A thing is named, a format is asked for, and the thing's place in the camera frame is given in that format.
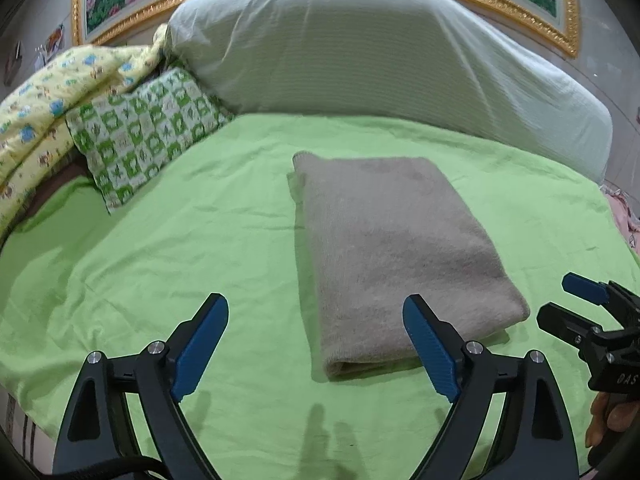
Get yellow cartoon print quilt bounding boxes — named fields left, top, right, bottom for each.
left=1, top=24, right=167, bottom=237

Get green bed sheet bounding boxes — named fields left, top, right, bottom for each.
left=1, top=115, right=639, bottom=479

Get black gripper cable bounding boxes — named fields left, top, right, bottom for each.
left=19, top=454, right=174, bottom=480

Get green white checkered pillow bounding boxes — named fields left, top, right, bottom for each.
left=65, top=67, right=233, bottom=212

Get small wall stickers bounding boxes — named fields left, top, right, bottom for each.
left=2, top=24, right=65, bottom=87

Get pink cloth at bedside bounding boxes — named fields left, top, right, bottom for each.
left=600, top=185, right=640, bottom=254

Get white striped large pillow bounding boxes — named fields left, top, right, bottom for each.
left=167, top=0, right=613, bottom=182

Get person's right hand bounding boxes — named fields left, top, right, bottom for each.
left=585, top=392, right=639, bottom=448

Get beige knitted sweater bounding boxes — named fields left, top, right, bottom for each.
left=293, top=152, right=530, bottom=379

